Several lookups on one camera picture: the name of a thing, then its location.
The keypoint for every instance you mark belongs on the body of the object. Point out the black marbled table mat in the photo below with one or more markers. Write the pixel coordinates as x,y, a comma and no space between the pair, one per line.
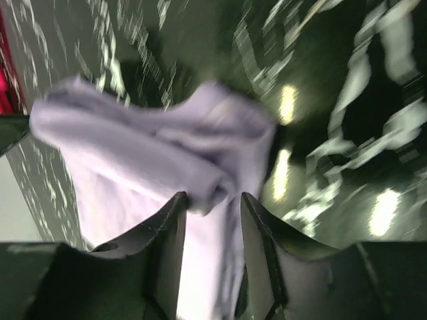
333,80

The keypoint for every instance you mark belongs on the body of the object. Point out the lavender t shirt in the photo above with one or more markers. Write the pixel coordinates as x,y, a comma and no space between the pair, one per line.
126,162

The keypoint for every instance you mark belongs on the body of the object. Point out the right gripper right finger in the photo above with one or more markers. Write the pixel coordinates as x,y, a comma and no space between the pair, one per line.
292,276

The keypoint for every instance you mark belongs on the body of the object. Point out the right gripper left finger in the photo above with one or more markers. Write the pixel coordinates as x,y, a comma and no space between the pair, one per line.
134,276

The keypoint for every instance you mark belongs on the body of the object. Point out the folded pink t shirt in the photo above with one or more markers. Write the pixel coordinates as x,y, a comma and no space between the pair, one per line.
12,100

